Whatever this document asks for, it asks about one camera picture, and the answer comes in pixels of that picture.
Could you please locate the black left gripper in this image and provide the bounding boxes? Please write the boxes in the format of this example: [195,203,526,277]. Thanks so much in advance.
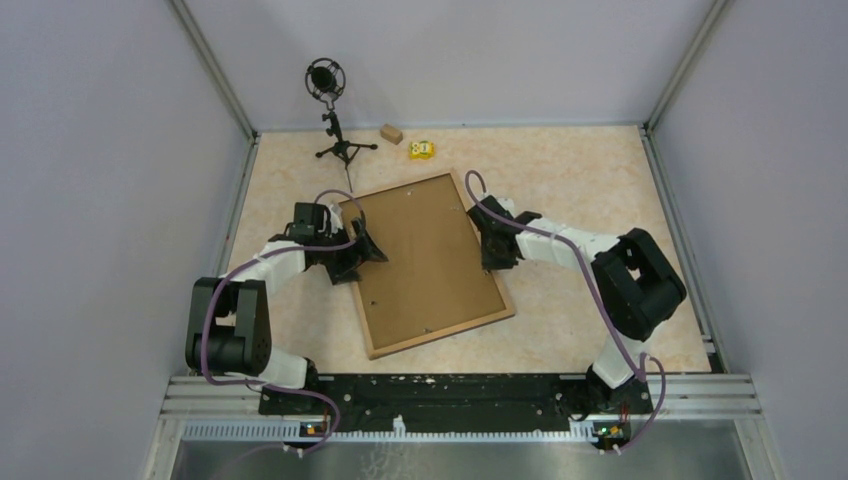
[315,217,386,284]

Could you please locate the brown cardboard backing board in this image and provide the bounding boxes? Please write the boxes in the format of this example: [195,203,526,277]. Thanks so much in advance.
[347,177,508,351]

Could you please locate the wooden picture frame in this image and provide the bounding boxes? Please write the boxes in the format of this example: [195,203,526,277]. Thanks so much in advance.
[337,169,517,362]

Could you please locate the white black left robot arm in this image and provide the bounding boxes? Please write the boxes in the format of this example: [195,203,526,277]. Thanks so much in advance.
[184,202,388,414]

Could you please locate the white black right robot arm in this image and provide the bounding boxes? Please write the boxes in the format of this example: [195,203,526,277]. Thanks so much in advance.
[467,195,687,412]

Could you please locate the yellow toy car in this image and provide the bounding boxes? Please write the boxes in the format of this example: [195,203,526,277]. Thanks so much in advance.
[408,140,435,159]

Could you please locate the small wooden block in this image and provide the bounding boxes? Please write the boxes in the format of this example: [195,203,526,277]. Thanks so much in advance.
[379,123,404,145]

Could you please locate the black microphone on tripod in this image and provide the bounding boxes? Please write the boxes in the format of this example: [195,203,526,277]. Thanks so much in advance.
[304,57,379,191]

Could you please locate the aluminium frame rail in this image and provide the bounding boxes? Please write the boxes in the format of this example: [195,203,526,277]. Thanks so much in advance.
[144,373,785,479]

